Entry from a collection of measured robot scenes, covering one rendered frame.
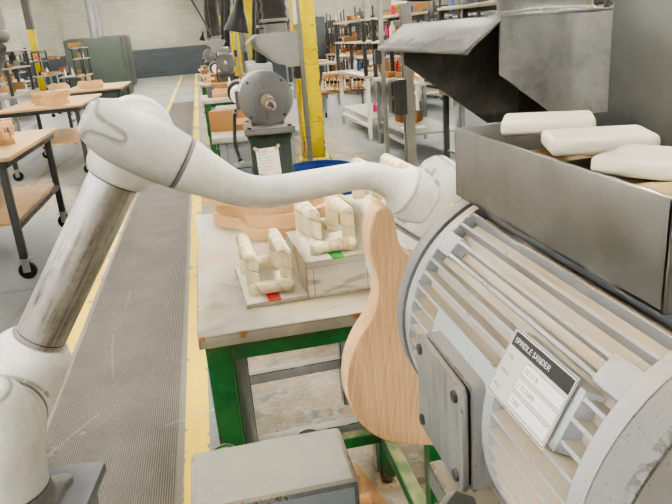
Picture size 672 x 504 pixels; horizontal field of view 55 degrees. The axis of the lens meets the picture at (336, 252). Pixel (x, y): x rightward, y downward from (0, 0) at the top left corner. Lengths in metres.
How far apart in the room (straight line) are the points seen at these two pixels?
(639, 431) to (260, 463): 0.42
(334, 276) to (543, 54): 0.99
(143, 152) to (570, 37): 0.74
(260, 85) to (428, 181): 1.97
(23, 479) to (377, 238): 0.79
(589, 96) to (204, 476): 0.53
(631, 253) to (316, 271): 1.20
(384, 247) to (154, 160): 0.45
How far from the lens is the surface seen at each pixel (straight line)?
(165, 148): 1.16
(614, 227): 0.39
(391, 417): 1.06
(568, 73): 0.67
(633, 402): 0.37
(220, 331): 1.44
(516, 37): 0.64
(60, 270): 1.40
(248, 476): 0.68
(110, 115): 1.17
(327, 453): 0.69
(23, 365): 1.45
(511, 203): 0.50
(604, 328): 0.42
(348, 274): 1.55
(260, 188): 1.21
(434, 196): 1.28
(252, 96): 3.16
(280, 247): 1.55
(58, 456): 2.94
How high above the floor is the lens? 1.53
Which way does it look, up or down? 19 degrees down
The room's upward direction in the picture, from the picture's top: 5 degrees counter-clockwise
